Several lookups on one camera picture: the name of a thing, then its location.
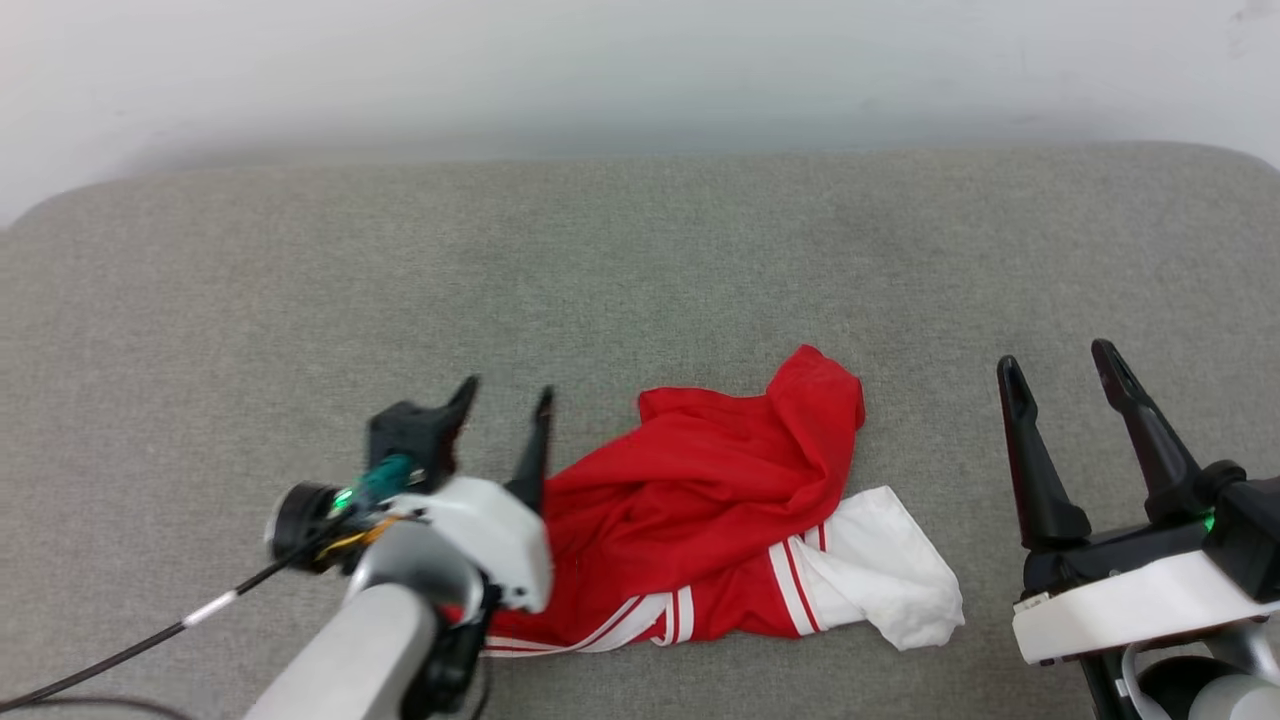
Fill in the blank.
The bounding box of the red and white t-shirt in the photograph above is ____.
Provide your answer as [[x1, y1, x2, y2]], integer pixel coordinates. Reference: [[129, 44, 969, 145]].
[[482, 344, 967, 659]]

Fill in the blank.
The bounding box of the grey fabric sofa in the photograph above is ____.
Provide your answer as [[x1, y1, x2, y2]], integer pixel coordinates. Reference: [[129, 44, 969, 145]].
[[0, 142, 1280, 720]]

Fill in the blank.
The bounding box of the teal cable connector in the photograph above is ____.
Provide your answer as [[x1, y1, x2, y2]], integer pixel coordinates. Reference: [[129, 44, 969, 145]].
[[348, 454, 415, 507]]

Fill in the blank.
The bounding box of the thin black cable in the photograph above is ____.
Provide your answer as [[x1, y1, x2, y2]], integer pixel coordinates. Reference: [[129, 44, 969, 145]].
[[0, 540, 336, 713]]

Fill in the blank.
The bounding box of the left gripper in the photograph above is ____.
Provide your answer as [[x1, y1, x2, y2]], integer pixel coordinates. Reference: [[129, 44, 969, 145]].
[[266, 375, 556, 575]]

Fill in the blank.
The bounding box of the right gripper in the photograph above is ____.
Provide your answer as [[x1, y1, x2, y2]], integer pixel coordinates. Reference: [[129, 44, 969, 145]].
[[996, 338, 1280, 603]]

